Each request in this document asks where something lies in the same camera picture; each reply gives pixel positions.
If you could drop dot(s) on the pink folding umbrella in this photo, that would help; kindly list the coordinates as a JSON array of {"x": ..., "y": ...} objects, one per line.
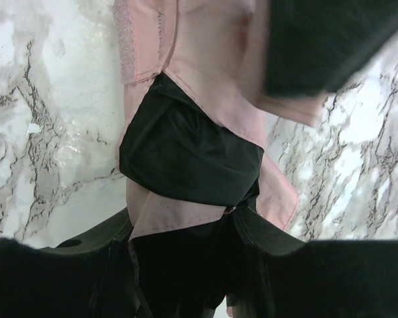
[{"x": 193, "y": 145}]

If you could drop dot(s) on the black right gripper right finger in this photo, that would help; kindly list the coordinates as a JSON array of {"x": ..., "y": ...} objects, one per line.
[{"x": 278, "y": 275}]

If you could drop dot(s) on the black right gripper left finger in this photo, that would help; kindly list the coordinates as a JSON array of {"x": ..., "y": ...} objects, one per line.
[{"x": 89, "y": 275}]

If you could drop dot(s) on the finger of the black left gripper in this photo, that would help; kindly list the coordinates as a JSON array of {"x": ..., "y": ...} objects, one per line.
[{"x": 316, "y": 46}]

